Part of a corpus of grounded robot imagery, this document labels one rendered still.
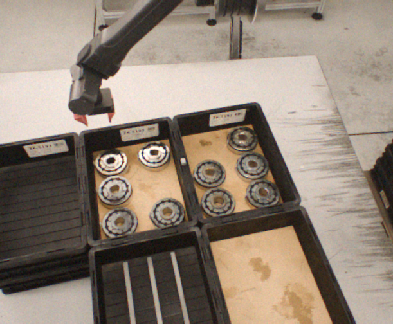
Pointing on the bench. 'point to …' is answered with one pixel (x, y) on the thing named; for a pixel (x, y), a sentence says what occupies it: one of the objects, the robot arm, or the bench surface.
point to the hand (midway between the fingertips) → (98, 121)
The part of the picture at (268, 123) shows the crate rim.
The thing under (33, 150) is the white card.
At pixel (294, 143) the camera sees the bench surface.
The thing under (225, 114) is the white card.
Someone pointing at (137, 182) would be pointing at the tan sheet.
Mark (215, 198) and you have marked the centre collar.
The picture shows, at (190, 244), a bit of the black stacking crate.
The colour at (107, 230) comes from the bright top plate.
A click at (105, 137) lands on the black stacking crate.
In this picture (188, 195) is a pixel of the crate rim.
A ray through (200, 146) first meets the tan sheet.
